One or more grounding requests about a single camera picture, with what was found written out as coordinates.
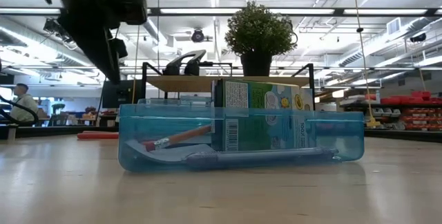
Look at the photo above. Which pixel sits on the orange pencil with red eraser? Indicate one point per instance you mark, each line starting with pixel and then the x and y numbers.
pixel 186 135

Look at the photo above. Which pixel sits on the black monitor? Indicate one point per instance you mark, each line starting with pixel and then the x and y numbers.
pixel 119 94

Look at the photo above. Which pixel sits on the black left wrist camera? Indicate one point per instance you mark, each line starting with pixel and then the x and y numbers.
pixel 124 4

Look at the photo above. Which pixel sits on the blue transparent plastic pencil case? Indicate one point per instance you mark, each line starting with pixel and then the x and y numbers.
pixel 328 137

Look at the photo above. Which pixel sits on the blue-grey pen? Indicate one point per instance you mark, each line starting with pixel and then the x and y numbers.
pixel 259 156

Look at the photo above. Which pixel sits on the green yellow crayon box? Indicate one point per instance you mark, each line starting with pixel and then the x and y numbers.
pixel 262 113

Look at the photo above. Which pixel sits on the black ceiling security camera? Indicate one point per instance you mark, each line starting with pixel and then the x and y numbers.
pixel 418 37

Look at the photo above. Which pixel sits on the round black ceiling fixture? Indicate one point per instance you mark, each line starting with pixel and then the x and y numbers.
pixel 197 35

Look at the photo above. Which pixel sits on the red marker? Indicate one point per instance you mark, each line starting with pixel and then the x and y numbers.
pixel 97 135

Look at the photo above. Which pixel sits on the person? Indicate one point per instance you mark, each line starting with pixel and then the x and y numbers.
pixel 23 104

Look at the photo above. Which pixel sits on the wooden shelf riser black legs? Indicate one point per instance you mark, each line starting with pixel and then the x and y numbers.
pixel 179 83

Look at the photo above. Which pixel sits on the black aluminium table frame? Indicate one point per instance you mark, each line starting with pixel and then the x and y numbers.
pixel 52 131

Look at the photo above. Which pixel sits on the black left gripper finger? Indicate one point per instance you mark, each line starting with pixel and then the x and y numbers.
pixel 96 51
pixel 119 48

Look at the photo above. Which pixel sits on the green potted plant black pot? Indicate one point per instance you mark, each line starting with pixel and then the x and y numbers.
pixel 259 30

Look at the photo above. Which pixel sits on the shelving with red bins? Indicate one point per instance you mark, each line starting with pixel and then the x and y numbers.
pixel 414 113

